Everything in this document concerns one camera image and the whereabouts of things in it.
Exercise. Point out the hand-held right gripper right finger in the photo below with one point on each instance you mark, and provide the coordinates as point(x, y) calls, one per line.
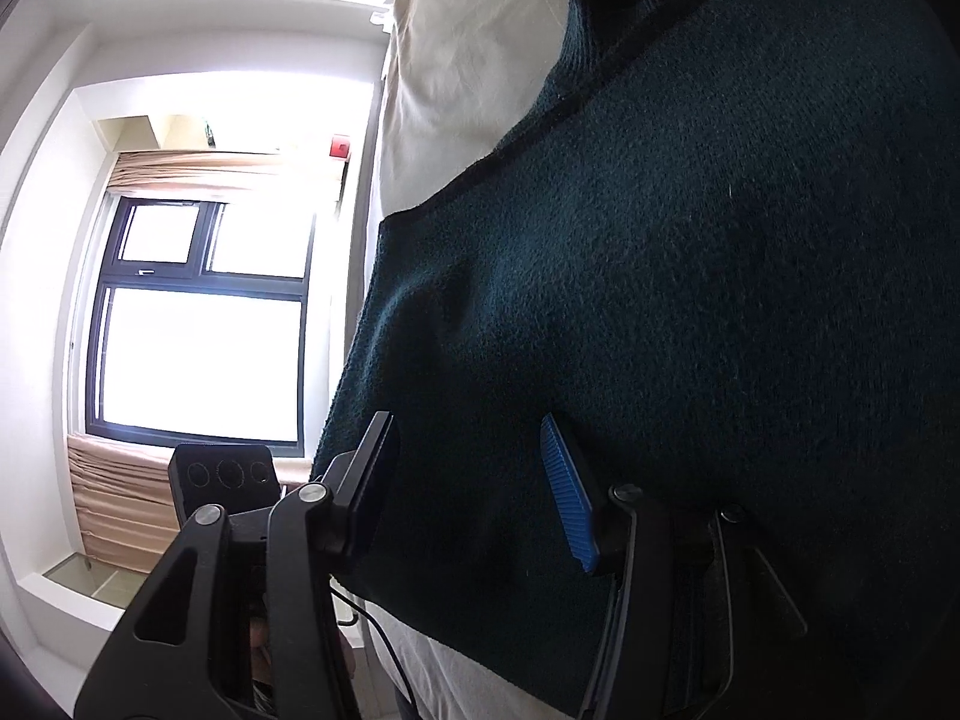
point(566, 487)

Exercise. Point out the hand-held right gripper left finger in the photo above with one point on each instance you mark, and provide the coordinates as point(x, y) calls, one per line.
point(367, 480)

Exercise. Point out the dark teal knit sweater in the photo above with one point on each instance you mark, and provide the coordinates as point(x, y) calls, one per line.
point(675, 277)

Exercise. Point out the black chair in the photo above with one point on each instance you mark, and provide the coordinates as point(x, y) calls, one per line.
point(225, 495)

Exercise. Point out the black framed window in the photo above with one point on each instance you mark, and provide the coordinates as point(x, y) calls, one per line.
point(195, 360)

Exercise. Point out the beige pleated cloth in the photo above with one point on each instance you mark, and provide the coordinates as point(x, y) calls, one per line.
point(112, 502)

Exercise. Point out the bed with beige sheet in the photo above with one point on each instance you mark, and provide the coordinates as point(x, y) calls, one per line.
point(465, 52)

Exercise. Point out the small red wall box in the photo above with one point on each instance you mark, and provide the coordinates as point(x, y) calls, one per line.
point(340, 147)

